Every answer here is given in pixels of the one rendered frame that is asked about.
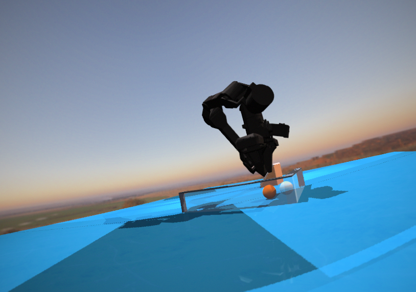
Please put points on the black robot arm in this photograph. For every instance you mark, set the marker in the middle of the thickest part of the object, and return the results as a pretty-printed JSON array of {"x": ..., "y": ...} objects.
[{"x": 253, "y": 100}]

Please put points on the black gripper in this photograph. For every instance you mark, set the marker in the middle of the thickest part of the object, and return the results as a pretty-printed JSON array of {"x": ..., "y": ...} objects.
[{"x": 259, "y": 148}]

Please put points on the clear low wall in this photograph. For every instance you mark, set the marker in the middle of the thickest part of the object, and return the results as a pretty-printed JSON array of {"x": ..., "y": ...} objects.
[{"x": 258, "y": 195}]

